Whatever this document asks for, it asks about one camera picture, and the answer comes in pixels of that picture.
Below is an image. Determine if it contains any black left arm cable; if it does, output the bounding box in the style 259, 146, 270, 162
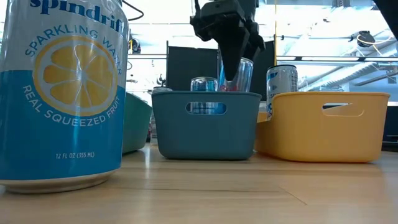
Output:
122, 0, 145, 22

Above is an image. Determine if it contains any black-top Celsius can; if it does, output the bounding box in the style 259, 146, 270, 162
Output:
259, 64, 299, 122

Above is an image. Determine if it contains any yellow plastic bin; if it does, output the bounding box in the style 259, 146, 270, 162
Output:
254, 91, 391, 164

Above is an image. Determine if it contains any green plastic bin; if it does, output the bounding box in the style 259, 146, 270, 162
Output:
122, 91, 153, 156

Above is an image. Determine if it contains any blue-tab Red Bull can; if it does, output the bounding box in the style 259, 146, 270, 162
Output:
190, 77, 219, 114
216, 57, 254, 93

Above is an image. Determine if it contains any small black yellow device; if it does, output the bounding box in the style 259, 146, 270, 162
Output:
128, 36, 142, 55

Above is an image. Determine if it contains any Spindrift sparkling water can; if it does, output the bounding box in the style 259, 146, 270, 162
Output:
0, 0, 130, 194

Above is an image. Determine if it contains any dark teal plastic bin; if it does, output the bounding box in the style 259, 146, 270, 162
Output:
151, 90, 262, 161

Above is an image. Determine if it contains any black hanging cable reel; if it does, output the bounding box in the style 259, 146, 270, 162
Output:
350, 30, 377, 49

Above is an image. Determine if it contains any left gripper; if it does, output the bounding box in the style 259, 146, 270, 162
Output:
189, 0, 267, 82

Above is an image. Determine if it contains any yellow cable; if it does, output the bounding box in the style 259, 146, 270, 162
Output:
273, 0, 278, 66

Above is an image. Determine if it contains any black folding partition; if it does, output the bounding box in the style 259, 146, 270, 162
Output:
166, 40, 276, 93

